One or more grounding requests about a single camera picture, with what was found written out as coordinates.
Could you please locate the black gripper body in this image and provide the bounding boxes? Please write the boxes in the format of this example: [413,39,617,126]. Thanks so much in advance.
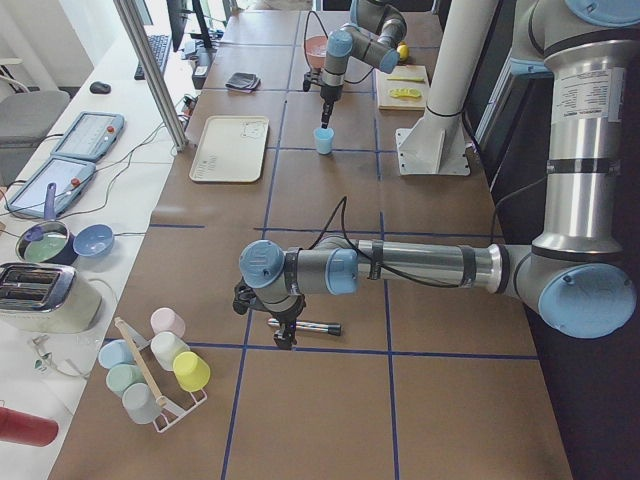
[272,295,305,333]
[320,85,342,104]

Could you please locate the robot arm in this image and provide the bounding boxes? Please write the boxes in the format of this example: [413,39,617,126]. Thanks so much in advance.
[320,1,407,129]
[233,1,639,350]

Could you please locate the light blue plastic cup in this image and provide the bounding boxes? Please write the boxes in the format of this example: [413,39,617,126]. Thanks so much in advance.
[313,127,335,155]

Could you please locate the pink bowl of ice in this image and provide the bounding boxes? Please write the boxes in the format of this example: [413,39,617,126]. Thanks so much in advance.
[303,35,328,69]

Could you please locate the yellow cup on rack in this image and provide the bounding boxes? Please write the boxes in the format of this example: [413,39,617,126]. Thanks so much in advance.
[173,351,211,392]

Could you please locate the white cup on rack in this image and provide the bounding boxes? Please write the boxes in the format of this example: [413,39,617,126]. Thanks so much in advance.
[150,331,190,371]

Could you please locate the pink cup on rack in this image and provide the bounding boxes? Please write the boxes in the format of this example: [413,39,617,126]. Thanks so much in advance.
[150,307,186,338]

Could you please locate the grey rack cup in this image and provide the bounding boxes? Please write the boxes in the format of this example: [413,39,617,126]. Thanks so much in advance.
[122,383,161,425]

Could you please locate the light blue rack cup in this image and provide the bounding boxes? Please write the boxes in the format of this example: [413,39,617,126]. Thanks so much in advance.
[98,339,135,370]

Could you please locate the green rack cup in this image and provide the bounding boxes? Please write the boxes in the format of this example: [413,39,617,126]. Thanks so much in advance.
[106,364,145,398]

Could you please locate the steel muddler black tip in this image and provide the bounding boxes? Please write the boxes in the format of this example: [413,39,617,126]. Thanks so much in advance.
[296,320,342,336]

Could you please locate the wooden cutting board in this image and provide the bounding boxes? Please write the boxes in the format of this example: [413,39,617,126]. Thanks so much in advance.
[375,65,430,111]

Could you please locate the yellow plastic knife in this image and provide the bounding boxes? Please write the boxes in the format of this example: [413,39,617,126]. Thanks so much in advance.
[386,76,426,83]

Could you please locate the whole yellow lemon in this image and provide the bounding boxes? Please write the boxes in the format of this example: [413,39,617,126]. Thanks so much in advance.
[396,44,410,62]

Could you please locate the folded grey cloth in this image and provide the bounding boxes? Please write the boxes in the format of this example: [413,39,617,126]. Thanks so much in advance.
[225,72,261,93]

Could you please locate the cream bear serving tray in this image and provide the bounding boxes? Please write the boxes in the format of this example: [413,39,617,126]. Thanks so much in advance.
[189,115,269,183]

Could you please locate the black monitor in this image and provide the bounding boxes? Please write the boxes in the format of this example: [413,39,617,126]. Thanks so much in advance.
[166,0,213,52]

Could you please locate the black keyboard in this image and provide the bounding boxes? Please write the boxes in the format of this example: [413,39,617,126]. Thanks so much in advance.
[147,34,171,73]

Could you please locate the blue bowl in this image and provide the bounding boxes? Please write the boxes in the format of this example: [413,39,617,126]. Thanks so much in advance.
[73,224,115,258]

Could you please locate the black computer mouse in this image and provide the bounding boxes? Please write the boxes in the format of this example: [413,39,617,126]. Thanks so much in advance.
[89,81,111,95]

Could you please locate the blue teach pendant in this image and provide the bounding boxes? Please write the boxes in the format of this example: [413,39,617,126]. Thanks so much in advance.
[8,156,96,219]
[52,112,125,163]

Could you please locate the white toaster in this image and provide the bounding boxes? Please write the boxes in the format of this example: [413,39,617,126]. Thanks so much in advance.
[1,262,102,334]

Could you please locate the blue saucepan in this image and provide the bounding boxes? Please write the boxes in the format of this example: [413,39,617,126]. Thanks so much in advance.
[15,183,78,265]

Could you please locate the red bottle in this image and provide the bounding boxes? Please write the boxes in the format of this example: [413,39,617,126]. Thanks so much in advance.
[1,407,59,447]

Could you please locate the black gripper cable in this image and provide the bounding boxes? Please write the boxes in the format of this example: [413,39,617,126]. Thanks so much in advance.
[302,9,376,93]

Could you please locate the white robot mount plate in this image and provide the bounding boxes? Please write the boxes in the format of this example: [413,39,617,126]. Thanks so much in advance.
[395,126,471,176]

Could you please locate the white wire cup rack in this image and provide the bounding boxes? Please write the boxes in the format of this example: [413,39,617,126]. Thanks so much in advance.
[113,317,208,433]

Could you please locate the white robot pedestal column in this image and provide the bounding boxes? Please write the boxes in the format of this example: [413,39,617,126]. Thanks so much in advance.
[423,0,504,119]

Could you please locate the aluminium frame post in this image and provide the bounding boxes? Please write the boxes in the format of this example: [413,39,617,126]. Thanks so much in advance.
[114,0,188,152]

